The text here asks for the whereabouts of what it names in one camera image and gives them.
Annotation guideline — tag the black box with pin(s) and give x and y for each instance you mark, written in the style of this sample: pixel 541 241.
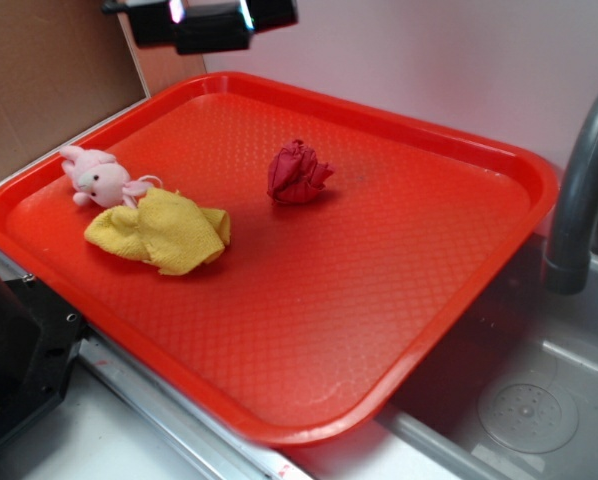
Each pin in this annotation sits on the black box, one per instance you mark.
pixel 212 29

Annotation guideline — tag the yellow towel cloth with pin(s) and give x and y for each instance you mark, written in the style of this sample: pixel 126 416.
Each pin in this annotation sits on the yellow towel cloth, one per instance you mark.
pixel 165 230

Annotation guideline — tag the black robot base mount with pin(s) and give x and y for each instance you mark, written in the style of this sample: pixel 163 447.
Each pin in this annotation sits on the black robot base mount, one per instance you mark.
pixel 40 335

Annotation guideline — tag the grey faucet spout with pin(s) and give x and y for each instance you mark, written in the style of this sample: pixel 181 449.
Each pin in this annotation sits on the grey faucet spout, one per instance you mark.
pixel 573 236

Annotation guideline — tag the brown cardboard panel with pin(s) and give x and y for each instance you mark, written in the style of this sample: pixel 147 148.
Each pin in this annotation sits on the brown cardboard panel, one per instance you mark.
pixel 64 67

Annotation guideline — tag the sink drain strainer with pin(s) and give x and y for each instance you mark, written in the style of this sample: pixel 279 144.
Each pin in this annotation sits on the sink drain strainer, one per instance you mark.
pixel 526 417

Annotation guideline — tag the red plastic tray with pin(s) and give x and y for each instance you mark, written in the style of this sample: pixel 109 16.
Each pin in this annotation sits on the red plastic tray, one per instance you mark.
pixel 316 312

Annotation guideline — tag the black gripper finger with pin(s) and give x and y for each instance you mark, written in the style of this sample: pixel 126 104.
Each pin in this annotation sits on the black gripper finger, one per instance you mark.
pixel 265 15
pixel 152 22

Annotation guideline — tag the pink plush bunny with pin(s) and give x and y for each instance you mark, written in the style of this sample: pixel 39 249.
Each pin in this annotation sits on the pink plush bunny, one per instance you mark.
pixel 97 177

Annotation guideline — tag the crumpled red cloth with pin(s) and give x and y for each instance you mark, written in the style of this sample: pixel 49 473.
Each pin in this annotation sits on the crumpled red cloth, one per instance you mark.
pixel 295 175

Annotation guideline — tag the grey toy sink basin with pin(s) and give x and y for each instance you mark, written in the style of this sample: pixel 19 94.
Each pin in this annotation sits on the grey toy sink basin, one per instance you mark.
pixel 515 330

